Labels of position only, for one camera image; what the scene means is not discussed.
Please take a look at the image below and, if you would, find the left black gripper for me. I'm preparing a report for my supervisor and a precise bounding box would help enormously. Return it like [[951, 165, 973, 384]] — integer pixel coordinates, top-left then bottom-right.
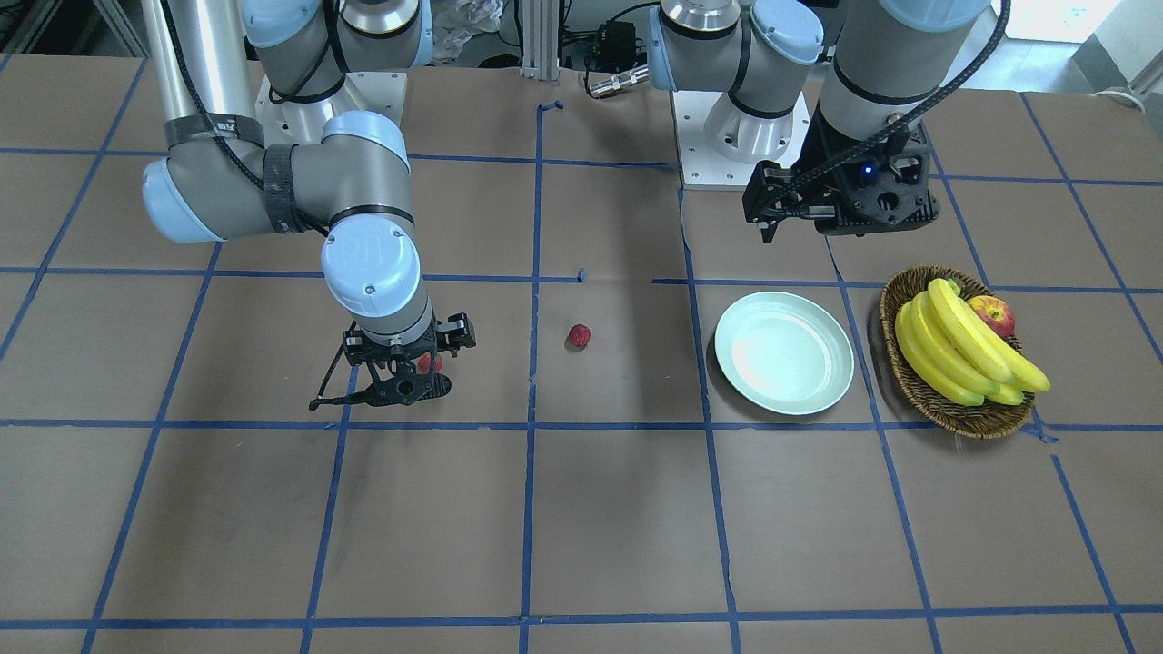
[[742, 125, 939, 244]]

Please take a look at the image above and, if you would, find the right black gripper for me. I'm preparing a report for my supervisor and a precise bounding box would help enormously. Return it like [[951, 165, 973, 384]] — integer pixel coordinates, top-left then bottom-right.
[[342, 313, 477, 407]]

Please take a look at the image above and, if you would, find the strawberry with green leaves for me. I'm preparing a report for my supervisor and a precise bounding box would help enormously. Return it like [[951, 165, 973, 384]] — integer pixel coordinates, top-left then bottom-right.
[[414, 351, 443, 375]]

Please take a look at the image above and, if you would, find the red strawberry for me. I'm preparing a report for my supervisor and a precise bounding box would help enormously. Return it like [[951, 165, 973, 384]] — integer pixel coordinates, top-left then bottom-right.
[[566, 324, 592, 351]]

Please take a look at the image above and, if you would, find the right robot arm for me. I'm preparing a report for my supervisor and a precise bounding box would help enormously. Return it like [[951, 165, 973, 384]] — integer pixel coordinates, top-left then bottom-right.
[[142, 1, 476, 407]]

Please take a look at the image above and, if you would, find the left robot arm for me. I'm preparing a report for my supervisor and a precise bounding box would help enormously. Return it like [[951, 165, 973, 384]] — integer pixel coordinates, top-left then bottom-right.
[[648, 1, 998, 242]]

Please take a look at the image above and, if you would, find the light green plate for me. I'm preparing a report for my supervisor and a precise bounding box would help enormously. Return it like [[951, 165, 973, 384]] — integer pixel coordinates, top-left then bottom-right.
[[713, 292, 855, 415]]

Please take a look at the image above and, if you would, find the yellow banana bunch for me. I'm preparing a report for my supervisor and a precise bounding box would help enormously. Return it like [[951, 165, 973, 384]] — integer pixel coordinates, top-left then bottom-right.
[[896, 278, 1051, 407]]

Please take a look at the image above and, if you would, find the red yellow apple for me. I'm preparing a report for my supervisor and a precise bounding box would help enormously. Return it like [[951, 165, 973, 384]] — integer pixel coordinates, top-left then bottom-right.
[[966, 294, 1015, 339]]

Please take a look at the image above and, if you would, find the woven wicker basket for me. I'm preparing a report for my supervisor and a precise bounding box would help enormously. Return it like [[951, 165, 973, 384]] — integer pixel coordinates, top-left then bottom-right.
[[866, 264, 1034, 440]]

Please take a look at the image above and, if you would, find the aluminium frame post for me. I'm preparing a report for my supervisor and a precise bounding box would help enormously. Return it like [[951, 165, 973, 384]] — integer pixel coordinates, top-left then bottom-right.
[[513, 0, 564, 85]]

